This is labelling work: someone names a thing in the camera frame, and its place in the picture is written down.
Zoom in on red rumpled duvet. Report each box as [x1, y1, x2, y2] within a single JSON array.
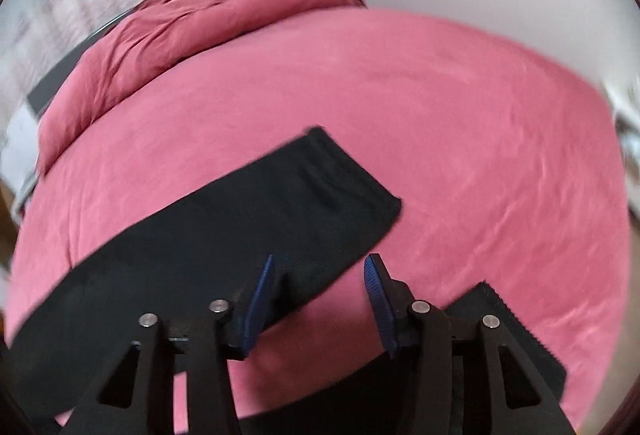
[[37, 0, 366, 175]]

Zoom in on black embroidered pants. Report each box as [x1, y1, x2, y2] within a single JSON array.
[[1, 127, 564, 434]]

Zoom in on pink bed sheet mattress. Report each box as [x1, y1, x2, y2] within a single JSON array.
[[6, 8, 629, 424]]

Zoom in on white low shelf unit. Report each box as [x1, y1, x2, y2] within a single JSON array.
[[603, 77, 639, 218]]

